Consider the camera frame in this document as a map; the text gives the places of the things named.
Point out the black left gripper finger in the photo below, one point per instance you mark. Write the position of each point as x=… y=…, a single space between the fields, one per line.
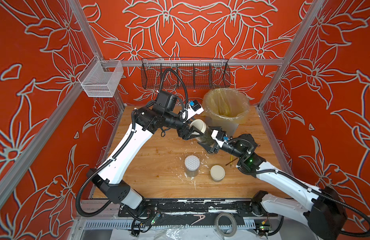
x=186 y=135
x=198 y=127

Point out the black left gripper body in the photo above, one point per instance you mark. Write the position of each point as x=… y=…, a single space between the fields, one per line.
x=175 y=122

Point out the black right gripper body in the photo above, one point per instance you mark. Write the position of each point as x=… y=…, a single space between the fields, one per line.
x=213 y=144

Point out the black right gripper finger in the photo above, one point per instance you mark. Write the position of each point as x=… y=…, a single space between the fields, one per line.
x=213 y=148
x=219 y=130

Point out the clear glass jar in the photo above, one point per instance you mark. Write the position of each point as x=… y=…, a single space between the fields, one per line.
x=206 y=138

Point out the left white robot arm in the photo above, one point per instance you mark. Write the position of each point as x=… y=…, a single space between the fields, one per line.
x=108 y=177

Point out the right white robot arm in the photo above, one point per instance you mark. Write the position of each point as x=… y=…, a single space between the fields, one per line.
x=319 y=209

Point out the translucent ribbed trash bin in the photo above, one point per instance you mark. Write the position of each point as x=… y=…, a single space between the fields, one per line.
x=228 y=125

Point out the yellow pencil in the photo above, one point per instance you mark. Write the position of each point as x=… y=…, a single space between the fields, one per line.
x=232 y=158

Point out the glass jar beige lid front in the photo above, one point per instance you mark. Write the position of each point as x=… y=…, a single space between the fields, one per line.
x=217 y=173

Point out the glass jar patterned lid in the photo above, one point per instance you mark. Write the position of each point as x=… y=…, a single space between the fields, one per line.
x=192 y=164

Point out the clear tape roll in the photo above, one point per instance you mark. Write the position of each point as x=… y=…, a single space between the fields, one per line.
x=225 y=225

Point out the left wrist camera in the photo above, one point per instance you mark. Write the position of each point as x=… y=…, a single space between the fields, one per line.
x=166 y=102

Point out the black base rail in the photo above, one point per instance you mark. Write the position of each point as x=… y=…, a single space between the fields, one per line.
x=241 y=207

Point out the black wire wall basket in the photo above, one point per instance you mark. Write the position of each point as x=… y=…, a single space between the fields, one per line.
x=194 y=73

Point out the clear plastic wall basket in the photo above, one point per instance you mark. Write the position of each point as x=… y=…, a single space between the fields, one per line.
x=100 y=79

